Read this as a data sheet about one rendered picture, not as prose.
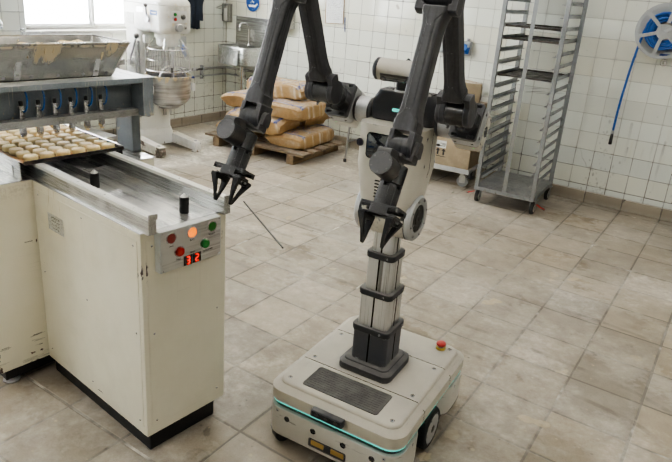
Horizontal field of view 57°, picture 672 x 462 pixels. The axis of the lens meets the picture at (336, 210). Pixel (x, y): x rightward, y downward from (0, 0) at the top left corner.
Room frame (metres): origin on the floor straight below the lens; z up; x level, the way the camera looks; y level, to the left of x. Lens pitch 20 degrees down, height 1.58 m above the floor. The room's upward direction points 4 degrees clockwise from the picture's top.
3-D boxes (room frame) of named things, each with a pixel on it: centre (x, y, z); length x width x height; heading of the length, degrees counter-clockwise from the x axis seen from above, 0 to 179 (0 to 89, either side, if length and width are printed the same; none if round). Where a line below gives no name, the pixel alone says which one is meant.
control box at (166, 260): (1.83, 0.47, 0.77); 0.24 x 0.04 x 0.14; 141
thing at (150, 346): (2.06, 0.75, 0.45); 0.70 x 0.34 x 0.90; 51
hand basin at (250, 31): (6.92, 1.10, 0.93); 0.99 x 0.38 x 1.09; 57
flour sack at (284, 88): (6.12, 0.60, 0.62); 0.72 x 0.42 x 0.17; 64
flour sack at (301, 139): (5.98, 0.39, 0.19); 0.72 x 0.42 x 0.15; 152
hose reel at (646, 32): (4.84, -2.34, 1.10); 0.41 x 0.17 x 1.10; 57
